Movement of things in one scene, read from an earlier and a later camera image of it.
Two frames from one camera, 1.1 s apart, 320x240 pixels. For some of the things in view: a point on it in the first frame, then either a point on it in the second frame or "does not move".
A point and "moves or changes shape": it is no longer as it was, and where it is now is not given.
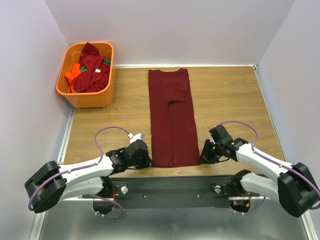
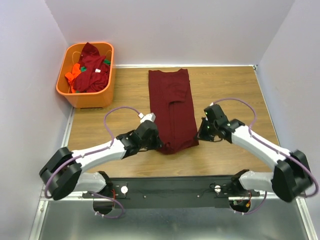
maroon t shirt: x=175 y=142 moves or changes shape
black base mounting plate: x=137 y=192 does not move
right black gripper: x=205 y=157 → x=201 y=135
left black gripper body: x=141 y=163 → x=152 y=144
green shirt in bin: x=84 y=68 does not move
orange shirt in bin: x=76 y=71 does not move
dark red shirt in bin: x=94 y=71 does not move
